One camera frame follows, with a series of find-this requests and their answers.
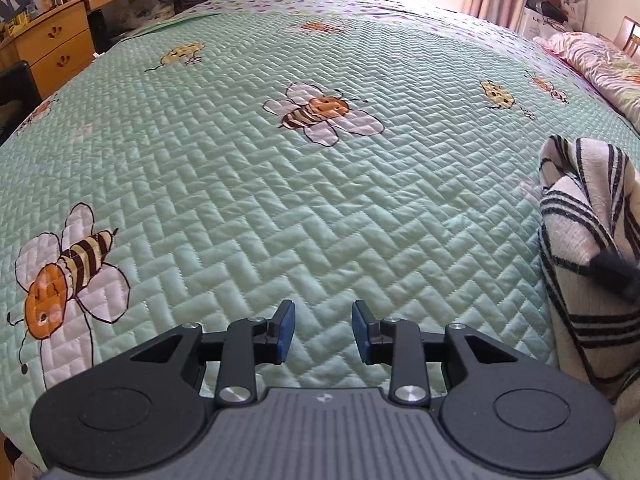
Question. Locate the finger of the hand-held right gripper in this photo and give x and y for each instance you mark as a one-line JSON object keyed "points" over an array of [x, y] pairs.
{"points": [[620, 275]]}

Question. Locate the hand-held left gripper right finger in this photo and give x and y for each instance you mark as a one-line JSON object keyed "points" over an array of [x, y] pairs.
{"points": [[361, 332]]}

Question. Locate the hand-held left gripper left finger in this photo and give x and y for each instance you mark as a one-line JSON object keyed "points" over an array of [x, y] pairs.
{"points": [[285, 330]]}

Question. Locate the black striped white sweater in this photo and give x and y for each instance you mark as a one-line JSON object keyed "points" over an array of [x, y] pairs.
{"points": [[585, 230]]}

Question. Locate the green quilted bee bedspread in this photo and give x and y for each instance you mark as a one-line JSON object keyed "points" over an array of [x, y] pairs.
{"points": [[300, 200]]}

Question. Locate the pink floral duvet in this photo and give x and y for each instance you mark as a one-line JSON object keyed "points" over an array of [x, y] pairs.
{"points": [[600, 65]]}

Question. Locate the wooden headboard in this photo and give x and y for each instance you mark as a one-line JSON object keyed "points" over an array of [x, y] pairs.
{"points": [[629, 35]]}

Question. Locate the bags pile in corner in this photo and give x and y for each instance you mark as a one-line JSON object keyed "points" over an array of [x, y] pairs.
{"points": [[570, 0]]}

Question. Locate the wooden desk with drawers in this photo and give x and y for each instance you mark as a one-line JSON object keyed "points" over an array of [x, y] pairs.
{"points": [[55, 40]]}

